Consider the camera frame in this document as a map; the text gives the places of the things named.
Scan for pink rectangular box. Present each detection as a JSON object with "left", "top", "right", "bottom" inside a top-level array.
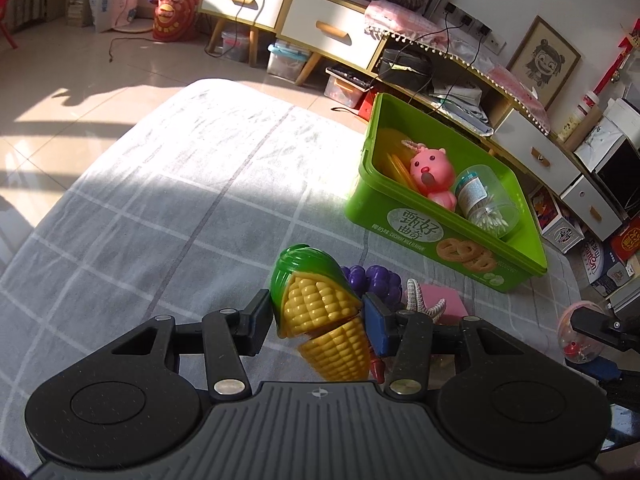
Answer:
[{"left": 420, "top": 283, "right": 469, "bottom": 325}]

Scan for yellow green toy corn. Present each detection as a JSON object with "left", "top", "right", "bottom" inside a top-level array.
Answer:
[{"left": 269, "top": 244, "right": 371, "bottom": 382}]

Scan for pink lace cloth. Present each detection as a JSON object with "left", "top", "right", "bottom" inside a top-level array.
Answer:
[{"left": 364, "top": 0, "right": 550, "bottom": 134}]

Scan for yellow plastic bowl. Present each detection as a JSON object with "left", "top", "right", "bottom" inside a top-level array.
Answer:
[{"left": 375, "top": 128, "right": 419, "bottom": 192}]

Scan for red storage box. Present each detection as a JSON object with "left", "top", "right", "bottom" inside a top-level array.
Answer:
[{"left": 357, "top": 88, "right": 378, "bottom": 122}]

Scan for framed cartoon girl picture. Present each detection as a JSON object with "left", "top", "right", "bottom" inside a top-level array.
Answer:
[{"left": 506, "top": 16, "right": 582, "bottom": 110}]

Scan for green plastic cookie bin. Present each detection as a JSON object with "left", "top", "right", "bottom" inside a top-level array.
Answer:
[{"left": 345, "top": 93, "right": 548, "bottom": 292}]

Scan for red plastic child chair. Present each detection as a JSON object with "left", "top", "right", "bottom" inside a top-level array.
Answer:
[{"left": 0, "top": 0, "right": 17, "bottom": 49}]

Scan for red cylindrical bag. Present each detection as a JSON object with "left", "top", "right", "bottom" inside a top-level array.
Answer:
[{"left": 152, "top": 0, "right": 200, "bottom": 42}]

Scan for pink pig toy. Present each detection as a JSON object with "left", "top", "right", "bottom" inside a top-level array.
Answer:
[{"left": 404, "top": 141, "right": 457, "bottom": 211}]

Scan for clear cotton swab jar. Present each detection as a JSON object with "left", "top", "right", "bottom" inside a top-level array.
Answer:
[{"left": 454, "top": 165, "right": 520, "bottom": 238}]

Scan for white patterned toy box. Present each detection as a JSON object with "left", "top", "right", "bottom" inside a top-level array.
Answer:
[{"left": 529, "top": 185, "right": 585, "bottom": 254}]

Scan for clear pink toy ball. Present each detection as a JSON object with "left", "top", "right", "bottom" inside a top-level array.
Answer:
[{"left": 556, "top": 300, "right": 606, "bottom": 364}]

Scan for black bag in cabinet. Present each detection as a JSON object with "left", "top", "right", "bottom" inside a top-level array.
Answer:
[{"left": 378, "top": 49, "right": 434, "bottom": 92}]

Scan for black microwave oven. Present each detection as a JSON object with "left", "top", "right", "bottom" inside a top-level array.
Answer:
[{"left": 574, "top": 117, "right": 640, "bottom": 218}]

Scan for wooden TV cabinet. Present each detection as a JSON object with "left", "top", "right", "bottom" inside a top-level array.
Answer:
[{"left": 277, "top": 0, "right": 626, "bottom": 240}]

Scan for clear storage box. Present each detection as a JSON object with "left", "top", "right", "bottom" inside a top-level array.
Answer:
[{"left": 267, "top": 40, "right": 310, "bottom": 82}]

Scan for purple toy grapes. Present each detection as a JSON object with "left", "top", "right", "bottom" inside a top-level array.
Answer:
[{"left": 342, "top": 264, "right": 402, "bottom": 311}]

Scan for grey checked cloth mat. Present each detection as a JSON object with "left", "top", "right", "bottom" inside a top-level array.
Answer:
[{"left": 1, "top": 79, "right": 579, "bottom": 471}]

